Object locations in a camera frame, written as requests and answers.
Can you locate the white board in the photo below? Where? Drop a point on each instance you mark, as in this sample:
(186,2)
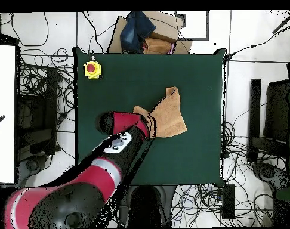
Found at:
(3,95)

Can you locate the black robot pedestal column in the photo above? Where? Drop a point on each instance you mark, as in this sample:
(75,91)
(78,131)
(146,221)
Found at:
(145,207)

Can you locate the dark green table cloth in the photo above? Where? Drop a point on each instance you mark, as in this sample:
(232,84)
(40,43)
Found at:
(183,155)

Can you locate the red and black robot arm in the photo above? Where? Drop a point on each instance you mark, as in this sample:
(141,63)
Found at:
(92,179)

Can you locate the long black flat board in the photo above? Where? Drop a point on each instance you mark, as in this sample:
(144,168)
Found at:
(254,107)

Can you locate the yellow emergency stop button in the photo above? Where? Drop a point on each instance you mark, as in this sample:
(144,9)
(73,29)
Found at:
(90,68)

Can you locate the black pedestal leg with knob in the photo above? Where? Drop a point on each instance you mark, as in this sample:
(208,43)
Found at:
(31,164)
(266,173)

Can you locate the black metal stand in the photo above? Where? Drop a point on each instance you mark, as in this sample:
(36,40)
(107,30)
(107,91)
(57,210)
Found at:
(276,107)
(35,143)

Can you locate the orange terry towel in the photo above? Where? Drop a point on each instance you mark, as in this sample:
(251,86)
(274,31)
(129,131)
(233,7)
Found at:
(168,119)

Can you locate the black square frame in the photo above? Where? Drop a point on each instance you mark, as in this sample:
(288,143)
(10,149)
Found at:
(197,38)

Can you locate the brown cardboard box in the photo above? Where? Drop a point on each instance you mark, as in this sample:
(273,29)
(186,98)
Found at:
(164,26)

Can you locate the orange cloth in box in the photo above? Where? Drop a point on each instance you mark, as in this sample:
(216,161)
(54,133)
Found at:
(157,46)

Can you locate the blue denim jeans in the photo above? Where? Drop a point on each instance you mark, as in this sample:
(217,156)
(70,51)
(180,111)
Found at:
(135,31)

